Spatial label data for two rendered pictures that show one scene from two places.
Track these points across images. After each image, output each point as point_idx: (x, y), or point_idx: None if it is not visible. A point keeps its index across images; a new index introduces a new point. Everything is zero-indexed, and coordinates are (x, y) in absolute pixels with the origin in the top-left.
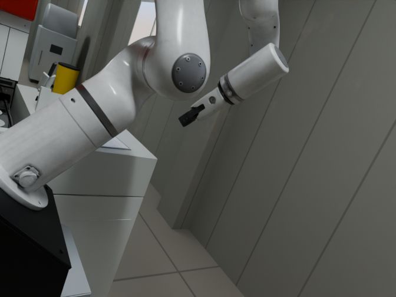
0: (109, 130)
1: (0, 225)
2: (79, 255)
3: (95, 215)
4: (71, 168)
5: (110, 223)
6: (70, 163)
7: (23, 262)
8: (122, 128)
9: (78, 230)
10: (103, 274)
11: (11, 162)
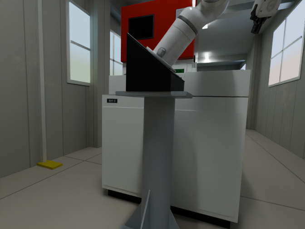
0: (188, 23)
1: (144, 51)
2: (213, 134)
3: (217, 109)
4: (198, 82)
5: (228, 114)
6: (176, 45)
7: (153, 67)
8: (194, 22)
9: (209, 116)
10: (233, 152)
11: (156, 49)
